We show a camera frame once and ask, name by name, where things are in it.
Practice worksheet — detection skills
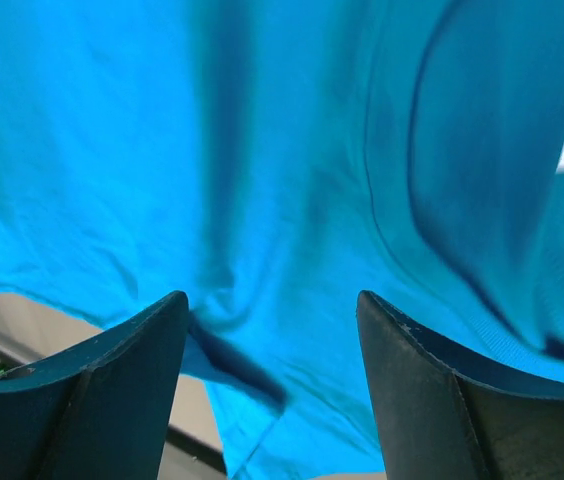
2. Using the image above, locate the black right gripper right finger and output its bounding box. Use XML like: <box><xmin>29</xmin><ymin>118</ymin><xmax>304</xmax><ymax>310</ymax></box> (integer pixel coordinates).
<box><xmin>356</xmin><ymin>291</ymin><xmax>564</xmax><ymax>479</ymax></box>

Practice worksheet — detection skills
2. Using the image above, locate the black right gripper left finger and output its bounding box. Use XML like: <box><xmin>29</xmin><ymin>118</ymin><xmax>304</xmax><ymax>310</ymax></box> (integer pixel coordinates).
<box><xmin>0</xmin><ymin>292</ymin><xmax>189</xmax><ymax>479</ymax></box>

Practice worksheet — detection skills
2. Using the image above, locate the blue t shirt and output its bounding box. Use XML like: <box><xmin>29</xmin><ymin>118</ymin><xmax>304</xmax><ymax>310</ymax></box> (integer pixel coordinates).
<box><xmin>0</xmin><ymin>1</ymin><xmax>564</xmax><ymax>479</ymax></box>

